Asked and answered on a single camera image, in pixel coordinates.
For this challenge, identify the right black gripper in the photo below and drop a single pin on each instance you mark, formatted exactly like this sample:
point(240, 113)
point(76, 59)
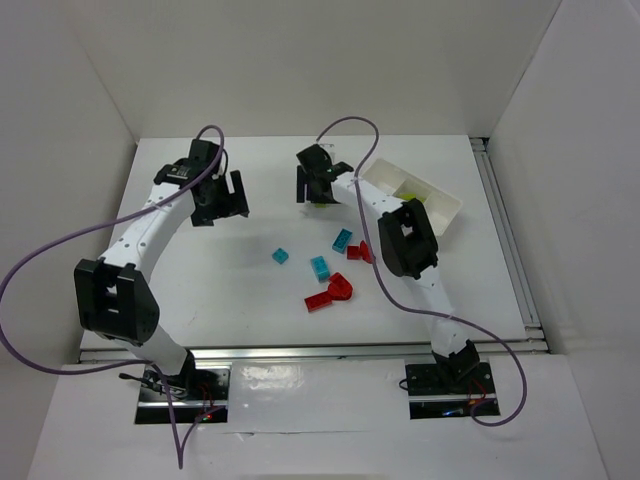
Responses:
point(316, 185)

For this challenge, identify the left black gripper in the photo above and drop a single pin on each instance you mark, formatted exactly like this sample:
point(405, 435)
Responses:
point(220, 208)

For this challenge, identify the green curved lego brick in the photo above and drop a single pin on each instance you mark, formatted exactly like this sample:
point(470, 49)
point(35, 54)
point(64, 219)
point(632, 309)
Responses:
point(407, 196)

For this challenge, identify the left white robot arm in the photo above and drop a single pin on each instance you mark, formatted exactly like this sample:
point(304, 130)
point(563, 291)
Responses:
point(114, 298)

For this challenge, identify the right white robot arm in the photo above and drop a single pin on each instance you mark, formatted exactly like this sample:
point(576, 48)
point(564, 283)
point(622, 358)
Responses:
point(403, 244)

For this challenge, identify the cyan long lego upturned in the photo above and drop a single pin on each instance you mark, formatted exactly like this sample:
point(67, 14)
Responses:
point(342, 241)

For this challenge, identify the small red square lego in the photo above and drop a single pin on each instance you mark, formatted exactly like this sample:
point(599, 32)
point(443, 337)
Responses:
point(353, 252)

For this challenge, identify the cyan curved lego brick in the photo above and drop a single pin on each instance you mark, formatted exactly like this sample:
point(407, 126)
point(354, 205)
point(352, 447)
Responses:
point(320, 268)

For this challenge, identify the small cyan square lego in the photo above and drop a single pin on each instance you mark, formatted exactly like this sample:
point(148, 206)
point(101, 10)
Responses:
point(280, 256)

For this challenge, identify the red sloped lego brick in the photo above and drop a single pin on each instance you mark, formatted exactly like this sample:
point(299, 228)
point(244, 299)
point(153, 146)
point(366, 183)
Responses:
point(365, 253)

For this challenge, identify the red arch lego brick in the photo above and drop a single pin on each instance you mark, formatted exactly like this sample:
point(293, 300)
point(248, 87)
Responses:
point(339, 288)

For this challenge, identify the red flat long lego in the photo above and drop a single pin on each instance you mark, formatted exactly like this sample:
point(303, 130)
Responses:
point(318, 301)

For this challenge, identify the white three-compartment tray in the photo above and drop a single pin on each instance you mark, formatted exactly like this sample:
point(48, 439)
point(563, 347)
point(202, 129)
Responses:
point(440, 206)

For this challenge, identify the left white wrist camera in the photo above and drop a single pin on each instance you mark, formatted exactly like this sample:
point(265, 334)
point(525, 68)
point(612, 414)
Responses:
point(219, 173)

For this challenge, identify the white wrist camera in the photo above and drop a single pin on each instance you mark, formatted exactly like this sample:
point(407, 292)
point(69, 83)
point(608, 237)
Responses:
point(330, 149)
point(219, 173)

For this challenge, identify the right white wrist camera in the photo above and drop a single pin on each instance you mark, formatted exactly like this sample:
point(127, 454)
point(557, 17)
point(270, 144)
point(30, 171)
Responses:
point(330, 149)

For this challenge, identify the aluminium rail front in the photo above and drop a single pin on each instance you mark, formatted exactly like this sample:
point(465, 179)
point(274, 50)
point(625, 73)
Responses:
point(529, 346)

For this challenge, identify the aluminium rail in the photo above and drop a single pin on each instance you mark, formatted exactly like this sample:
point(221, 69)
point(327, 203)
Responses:
point(534, 331)
point(529, 346)

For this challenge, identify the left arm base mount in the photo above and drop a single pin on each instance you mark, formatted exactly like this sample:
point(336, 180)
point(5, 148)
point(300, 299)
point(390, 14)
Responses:
point(208, 398)

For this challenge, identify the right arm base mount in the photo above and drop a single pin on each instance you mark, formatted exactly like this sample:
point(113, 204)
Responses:
point(429, 397)

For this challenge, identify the aluminium rail right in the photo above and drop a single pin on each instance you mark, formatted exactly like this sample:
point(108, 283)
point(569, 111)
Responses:
point(534, 331)

